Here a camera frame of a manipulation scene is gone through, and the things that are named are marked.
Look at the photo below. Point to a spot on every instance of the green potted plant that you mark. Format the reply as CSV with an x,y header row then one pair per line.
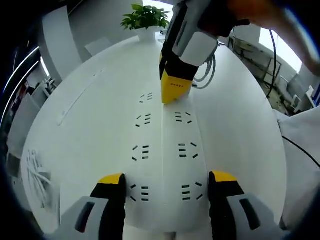
x,y
145,16

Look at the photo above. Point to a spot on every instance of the white chair back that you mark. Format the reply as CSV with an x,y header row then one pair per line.
x,y
98,46

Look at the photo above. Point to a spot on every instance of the white power strip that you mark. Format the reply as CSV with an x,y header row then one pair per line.
x,y
165,162

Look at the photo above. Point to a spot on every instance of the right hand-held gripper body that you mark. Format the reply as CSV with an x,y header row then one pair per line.
x,y
195,42

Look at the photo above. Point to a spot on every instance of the white plant pot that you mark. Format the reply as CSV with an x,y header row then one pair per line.
x,y
146,35

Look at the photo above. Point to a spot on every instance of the metal frame table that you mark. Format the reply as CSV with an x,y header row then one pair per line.
x,y
257,60

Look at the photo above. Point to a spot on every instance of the person's white clothing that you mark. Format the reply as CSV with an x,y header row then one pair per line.
x,y
300,187

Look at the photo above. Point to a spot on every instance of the white desk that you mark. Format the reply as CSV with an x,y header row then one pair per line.
x,y
87,140

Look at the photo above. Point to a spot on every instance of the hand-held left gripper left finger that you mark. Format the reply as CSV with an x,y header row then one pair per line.
x,y
112,200

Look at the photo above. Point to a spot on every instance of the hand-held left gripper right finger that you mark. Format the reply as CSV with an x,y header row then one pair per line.
x,y
225,202

